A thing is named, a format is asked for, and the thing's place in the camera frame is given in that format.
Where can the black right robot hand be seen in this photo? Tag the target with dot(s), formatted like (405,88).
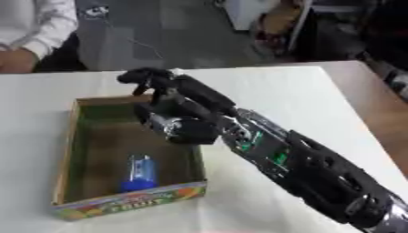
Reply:
(196,100)

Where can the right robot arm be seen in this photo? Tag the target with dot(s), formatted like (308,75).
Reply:
(319,167)

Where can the tan cardboard box green inside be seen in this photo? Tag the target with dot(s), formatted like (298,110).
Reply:
(122,157)

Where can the blue plastic bottle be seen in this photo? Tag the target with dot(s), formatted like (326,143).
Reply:
(139,173)

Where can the person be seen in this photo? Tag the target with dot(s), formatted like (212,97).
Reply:
(37,30)

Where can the person's hand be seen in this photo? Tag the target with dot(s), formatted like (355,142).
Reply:
(16,60)

